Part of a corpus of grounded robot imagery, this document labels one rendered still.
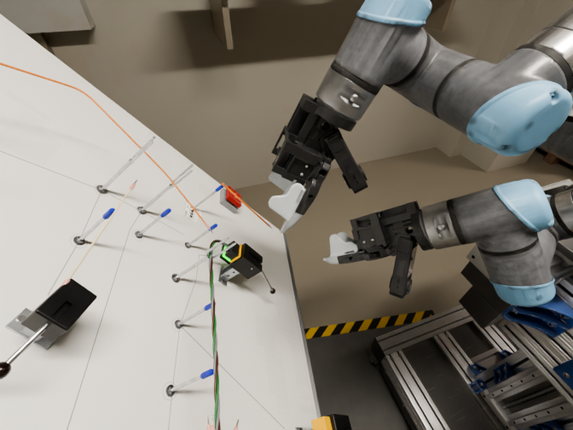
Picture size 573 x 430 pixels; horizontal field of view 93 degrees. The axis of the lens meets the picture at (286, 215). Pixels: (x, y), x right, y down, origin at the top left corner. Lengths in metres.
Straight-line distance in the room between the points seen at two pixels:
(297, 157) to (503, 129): 0.24
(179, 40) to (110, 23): 0.36
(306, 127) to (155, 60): 1.76
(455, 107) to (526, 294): 0.30
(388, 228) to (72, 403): 0.49
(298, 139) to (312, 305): 1.50
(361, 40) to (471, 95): 0.14
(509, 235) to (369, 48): 0.31
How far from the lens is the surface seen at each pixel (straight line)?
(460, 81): 0.40
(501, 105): 0.36
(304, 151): 0.41
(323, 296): 1.86
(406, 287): 0.54
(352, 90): 0.39
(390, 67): 0.41
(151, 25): 2.08
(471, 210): 0.48
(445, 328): 1.71
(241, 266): 0.57
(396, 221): 0.51
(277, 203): 0.44
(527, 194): 0.48
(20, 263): 0.45
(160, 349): 0.48
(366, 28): 0.40
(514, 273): 0.53
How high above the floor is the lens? 1.61
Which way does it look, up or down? 44 degrees down
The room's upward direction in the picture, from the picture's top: straight up
